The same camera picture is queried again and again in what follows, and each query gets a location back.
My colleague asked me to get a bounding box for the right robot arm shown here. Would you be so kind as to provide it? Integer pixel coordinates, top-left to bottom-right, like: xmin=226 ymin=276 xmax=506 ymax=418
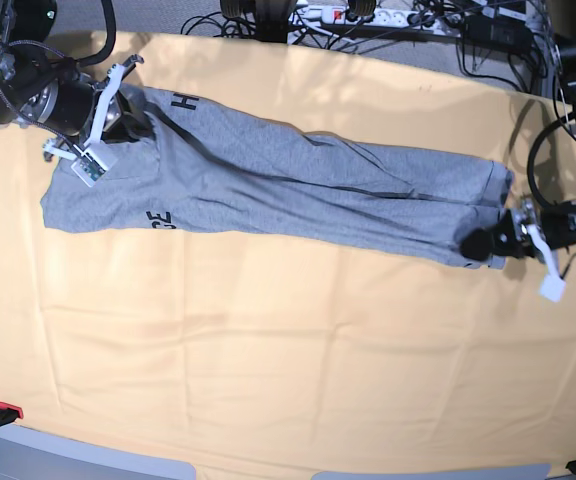
xmin=0 ymin=1 xmax=154 ymax=161

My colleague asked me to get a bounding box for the yellow tablecloth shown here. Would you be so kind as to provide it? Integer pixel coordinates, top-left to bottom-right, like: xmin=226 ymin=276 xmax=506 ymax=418
xmin=0 ymin=30 xmax=576 ymax=480

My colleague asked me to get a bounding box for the black power adapter brick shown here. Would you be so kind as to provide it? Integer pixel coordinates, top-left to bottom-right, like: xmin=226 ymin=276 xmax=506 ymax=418
xmin=462 ymin=16 xmax=533 ymax=55

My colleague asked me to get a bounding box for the black caster wheel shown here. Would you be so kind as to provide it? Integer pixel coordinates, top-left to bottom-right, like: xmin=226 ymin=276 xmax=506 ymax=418
xmin=219 ymin=0 xmax=297 ymax=44

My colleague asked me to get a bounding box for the white power strip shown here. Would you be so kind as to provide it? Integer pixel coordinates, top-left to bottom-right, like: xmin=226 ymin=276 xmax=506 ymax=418
xmin=289 ymin=3 xmax=459 ymax=37

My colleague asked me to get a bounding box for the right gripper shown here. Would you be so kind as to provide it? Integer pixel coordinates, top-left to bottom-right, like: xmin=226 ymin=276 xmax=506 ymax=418
xmin=41 ymin=54 xmax=155 ymax=160

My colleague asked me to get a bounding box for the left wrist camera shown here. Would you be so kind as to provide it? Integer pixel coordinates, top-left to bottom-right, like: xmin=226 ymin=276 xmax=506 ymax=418
xmin=539 ymin=275 xmax=566 ymax=303

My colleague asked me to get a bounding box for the grey t-shirt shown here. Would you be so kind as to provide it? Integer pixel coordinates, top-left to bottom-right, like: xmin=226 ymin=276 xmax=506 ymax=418
xmin=41 ymin=88 xmax=513 ymax=269

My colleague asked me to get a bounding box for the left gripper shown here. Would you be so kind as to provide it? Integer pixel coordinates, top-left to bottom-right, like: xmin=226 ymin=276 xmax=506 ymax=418
xmin=459 ymin=198 xmax=576 ymax=278

